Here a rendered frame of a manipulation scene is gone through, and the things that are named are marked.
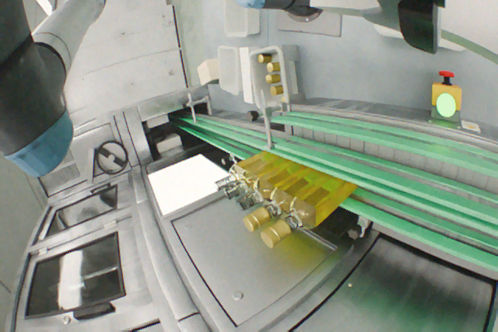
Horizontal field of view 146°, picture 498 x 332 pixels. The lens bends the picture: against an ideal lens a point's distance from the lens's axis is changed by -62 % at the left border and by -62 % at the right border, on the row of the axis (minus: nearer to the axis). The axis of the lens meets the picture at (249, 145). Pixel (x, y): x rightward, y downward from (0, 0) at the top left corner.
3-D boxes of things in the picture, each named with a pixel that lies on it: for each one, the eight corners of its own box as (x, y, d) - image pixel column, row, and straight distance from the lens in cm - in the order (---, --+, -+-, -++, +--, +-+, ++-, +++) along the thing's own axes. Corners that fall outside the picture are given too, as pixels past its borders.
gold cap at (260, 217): (257, 204, 41) (240, 214, 39) (268, 208, 38) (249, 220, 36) (262, 218, 43) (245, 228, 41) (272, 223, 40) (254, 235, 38)
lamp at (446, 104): (436, 113, 47) (435, 116, 44) (436, 91, 46) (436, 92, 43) (454, 117, 47) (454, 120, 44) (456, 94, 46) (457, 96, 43)
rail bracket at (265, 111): (284, 139, 63) (252, 153, 56) (277, 85, 59) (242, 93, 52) (291, 141, 61) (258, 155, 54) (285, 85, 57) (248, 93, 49)
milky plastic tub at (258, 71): (273, 104, 83) (256, 110, 78) (264, 50, 82) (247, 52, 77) (305, 107, 71) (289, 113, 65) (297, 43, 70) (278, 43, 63)
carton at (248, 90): (254, 98, 93) (244, 101, 90) (250, 47, 90) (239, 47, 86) (263, 100, 88) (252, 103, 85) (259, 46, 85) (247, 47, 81)
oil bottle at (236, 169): (283, 157, 67) (229, 184, 57) (282, 141, 65) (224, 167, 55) (295, 162, 64) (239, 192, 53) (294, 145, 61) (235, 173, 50)
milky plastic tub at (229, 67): (233, 85, 109) (219, 88, 105) (232, 43, 105) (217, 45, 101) (254, 92, 95) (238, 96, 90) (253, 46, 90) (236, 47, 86)
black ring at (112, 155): (132, 166, 132) (103, 177, 136) (121, 134, 128) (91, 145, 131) (133, 168, 128) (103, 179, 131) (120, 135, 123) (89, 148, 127)
